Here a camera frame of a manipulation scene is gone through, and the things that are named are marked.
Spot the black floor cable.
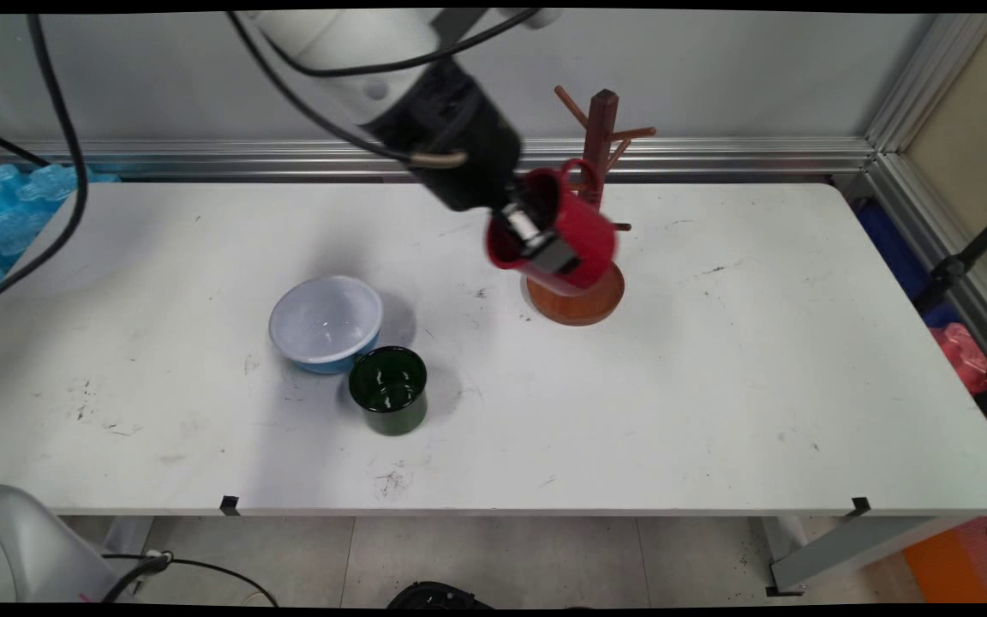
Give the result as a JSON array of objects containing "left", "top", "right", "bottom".
[{"left": 99, "top": 548, "right": 280, "bottom": 608}]

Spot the orange box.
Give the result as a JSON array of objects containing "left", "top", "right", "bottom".
[{"left": 902, "top": 527, "right": 987, "bottom": 605}]

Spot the thick black hanging cable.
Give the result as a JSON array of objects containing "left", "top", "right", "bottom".
[{"left": 0, "top": 13, "right": 90, "bottom": 316}]

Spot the blue container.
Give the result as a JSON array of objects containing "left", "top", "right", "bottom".
[{"left": 855, "top": 201, "right": 957, "bottom": 328}]

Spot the white and blue bowl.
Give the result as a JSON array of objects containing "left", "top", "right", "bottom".
[{"left": 268, "top": 274, "right": 385, "bottom": 375}]

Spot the blue bubble wrap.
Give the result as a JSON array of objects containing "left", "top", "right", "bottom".
[{"left": 0, "top": 163, "right": 122, "bottom": 297}]

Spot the black cable with metal plug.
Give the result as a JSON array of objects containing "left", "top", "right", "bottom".
[{"left": 226, "top": 10, "right": 469, "bottom": 168}]

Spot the aluminium frame post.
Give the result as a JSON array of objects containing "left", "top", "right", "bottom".
[{"left": 866, "top": 13, "right": 987, "bottom": 395}]

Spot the brown wooden mug tree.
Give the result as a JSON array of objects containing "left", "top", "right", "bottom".
[{"left": 521, "top": 84, "right": 659, "bottom": 327}]

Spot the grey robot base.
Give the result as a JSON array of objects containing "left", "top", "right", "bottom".
[{"left": 0, "top": 484, "right": 122, "bottom": 605}]

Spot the aluminium frame rail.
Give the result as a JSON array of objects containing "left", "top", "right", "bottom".
[{"left": 0, "top": 137, "right": 876, "bottom": 183}]

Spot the black object on floor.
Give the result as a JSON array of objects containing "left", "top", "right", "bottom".
[{"left": 386, "top": 581, "right": 494, "bottom": 611}]

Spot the black tripod stand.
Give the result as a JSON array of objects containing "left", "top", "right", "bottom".
[{"left": 913, "top": 197, "right": 987, "bottom": 314}]

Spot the red mug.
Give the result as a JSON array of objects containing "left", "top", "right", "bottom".
[{"left": 484, "top": 158, "right": 619, "bottom": 297}]

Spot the black cable along wall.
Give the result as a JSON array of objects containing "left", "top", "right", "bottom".
[{"left": 0, "top": 124, "right": 51, "bottom": 168}]

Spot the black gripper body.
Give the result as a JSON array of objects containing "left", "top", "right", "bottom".
[{"left": 365, "top": 60, "right": 525, "bottom": 213}]

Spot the red plastic bag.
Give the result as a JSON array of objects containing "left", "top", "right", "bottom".
[{"left": 930, "top": 321, "right": 987, "bottom": 464}]

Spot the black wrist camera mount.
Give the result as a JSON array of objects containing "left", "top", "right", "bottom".
[{"left": 434, "top": 9, "right": 565, "bottom": 44}]

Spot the dark green mug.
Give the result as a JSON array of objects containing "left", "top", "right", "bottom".
[{"left": 348, "top": 345, "right": 428, "bottom": 437}]

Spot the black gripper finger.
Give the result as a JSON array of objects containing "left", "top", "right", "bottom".
[
  {"left": 521, "top": 176, "right": 561, "bottom": 232},
  {"left": 502, "top": 201, "right": 580, "bottom": 275}
]

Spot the black camera cable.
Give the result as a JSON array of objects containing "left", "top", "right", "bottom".
[{"left": 258, "top": 9, "right": 541, "bottom": 78}]

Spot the grey table leg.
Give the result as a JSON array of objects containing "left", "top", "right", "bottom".
[{"left": 759, "top": 514, "right": 974, "bottom": 596}]

